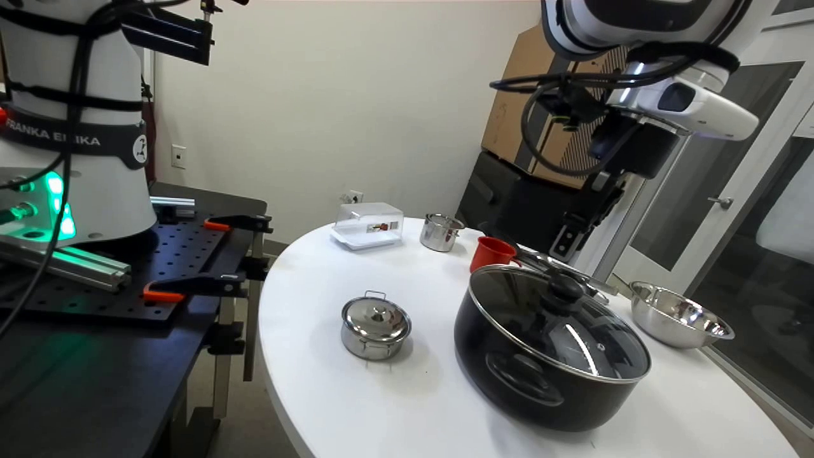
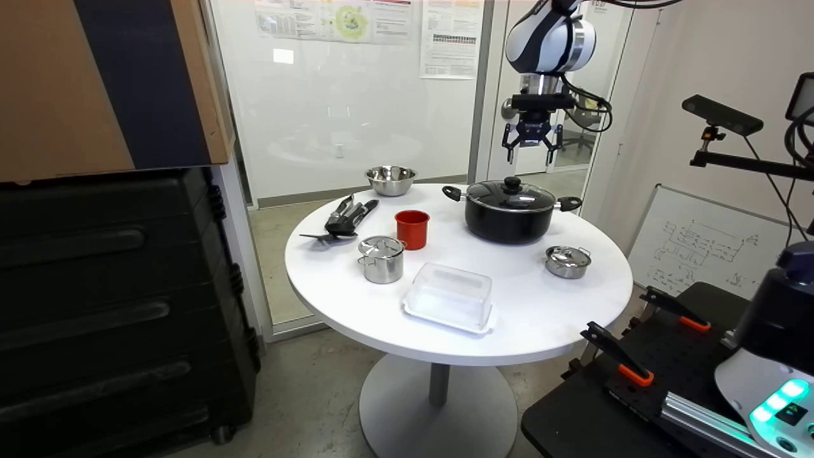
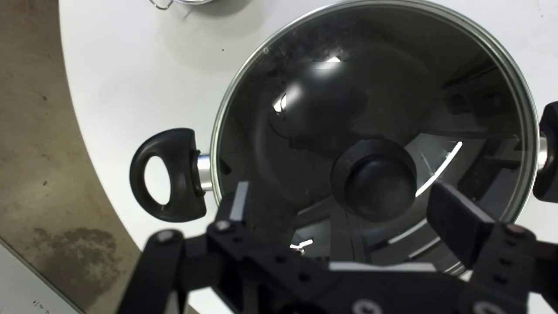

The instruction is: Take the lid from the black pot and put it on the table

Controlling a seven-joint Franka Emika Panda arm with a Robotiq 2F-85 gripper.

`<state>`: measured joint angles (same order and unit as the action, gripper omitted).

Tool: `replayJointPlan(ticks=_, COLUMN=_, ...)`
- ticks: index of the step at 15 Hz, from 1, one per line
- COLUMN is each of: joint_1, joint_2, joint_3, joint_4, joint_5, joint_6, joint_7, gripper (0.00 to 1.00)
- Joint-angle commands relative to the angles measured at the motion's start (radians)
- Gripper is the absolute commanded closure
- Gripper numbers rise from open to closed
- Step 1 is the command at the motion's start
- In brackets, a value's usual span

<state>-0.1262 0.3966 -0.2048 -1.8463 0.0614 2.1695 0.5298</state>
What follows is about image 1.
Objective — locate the black cooking pot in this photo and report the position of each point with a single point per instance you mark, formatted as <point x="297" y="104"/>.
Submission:
<point x="526" y="383"/>

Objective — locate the large black equipment case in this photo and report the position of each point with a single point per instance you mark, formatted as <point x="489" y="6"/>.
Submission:
<point x="518" y="205"/>

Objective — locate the aluminium rail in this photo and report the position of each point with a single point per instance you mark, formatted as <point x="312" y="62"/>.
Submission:
<point x="78" y="265"/>

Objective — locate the clear plastic food container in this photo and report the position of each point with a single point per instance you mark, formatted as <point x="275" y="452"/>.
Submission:
<point x="364" y="232"/>

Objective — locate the black stereo camera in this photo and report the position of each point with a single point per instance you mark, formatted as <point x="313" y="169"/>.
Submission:
<point x="168" y="34"/>

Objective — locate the red plastic cup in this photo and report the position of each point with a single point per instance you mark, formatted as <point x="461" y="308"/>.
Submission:
<point x="493" y="252"/>

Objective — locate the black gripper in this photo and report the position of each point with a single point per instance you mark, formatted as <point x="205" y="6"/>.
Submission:
<point x="638" y="144"/>

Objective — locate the steel mug with lid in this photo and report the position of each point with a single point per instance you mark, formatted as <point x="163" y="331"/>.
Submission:
<point x="438" y="232"/>

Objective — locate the steel mixing bowl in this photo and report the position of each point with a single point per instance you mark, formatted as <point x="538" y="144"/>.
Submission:
<point x="678" y="319"/>

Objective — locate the small steel pot with lid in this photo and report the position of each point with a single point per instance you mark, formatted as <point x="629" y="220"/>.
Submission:
<point x="373" y="327"/>

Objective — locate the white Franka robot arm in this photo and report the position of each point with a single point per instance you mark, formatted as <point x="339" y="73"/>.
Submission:
<point x="78" y="187"/>

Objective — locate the black breadboard robot table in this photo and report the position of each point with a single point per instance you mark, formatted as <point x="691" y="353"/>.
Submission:
<point x="86" y="383"/>

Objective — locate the brown cardboard box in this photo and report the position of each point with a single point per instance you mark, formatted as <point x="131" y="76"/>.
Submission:
<point x="518" y="110"/>

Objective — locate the white wall outlet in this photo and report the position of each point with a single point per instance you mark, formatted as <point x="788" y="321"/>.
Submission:
<point x="178" y="157"/>
<point x="351" y="196"/>

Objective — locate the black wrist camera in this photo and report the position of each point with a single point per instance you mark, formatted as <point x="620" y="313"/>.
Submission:
<point x="561" y="103"/>

